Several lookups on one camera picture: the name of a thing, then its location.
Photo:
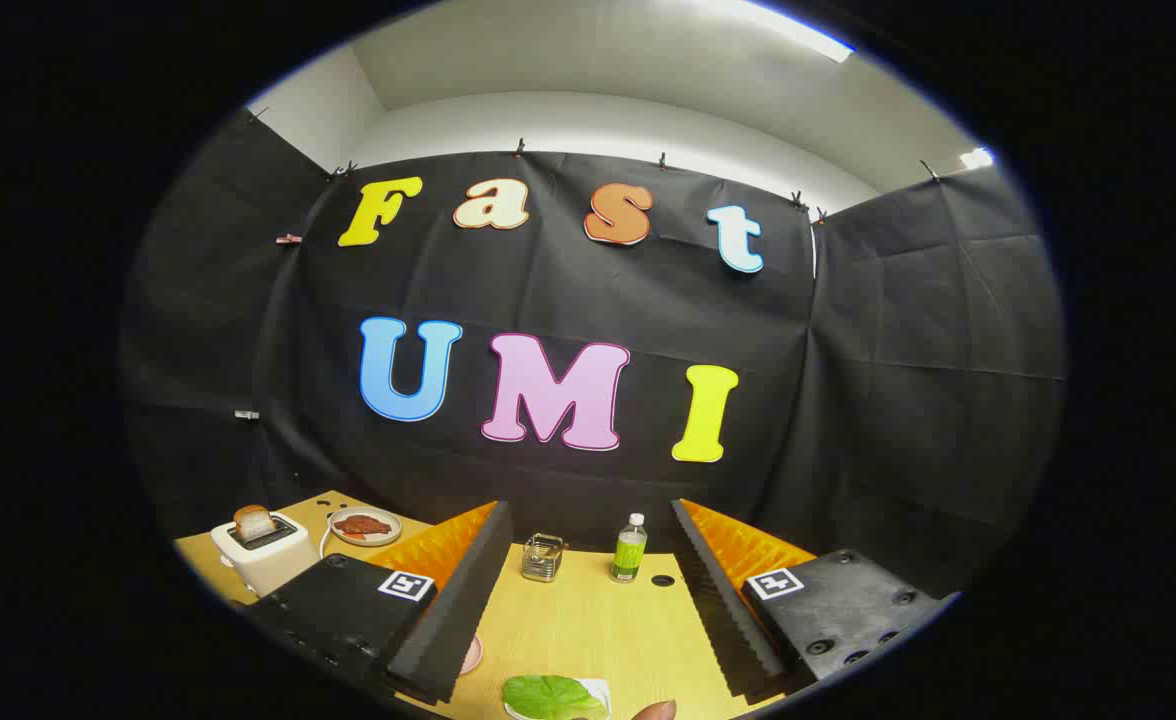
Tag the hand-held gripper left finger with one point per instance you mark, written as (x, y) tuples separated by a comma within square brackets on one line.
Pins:
[(458, 600)]

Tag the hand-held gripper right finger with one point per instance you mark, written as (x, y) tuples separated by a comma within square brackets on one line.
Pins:
[(723, 610)]

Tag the green lettuce leaf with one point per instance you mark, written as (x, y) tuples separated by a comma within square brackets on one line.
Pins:
[(548, 697)]

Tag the toasted bread slice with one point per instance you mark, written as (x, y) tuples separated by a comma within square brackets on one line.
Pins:
[(254, 523)]

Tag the pink round plate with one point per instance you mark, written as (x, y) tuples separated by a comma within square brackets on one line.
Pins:
[(472, 655)]

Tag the green drink bottle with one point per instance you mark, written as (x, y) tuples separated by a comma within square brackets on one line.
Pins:
[(629, 555)]

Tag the brown meat slice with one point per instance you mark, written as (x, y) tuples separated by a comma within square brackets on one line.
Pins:
[(363, 525)]

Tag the beige round plate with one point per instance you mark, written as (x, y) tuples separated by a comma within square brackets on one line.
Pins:
[(340, 536)]

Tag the white square plate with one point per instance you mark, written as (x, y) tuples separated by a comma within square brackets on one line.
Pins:
[(599, 688)]

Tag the white toaster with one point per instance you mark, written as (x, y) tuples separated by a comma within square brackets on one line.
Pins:
[(268, 565)]

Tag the black backdrop cloth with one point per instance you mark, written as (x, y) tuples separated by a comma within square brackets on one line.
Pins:
[(848, 400)]

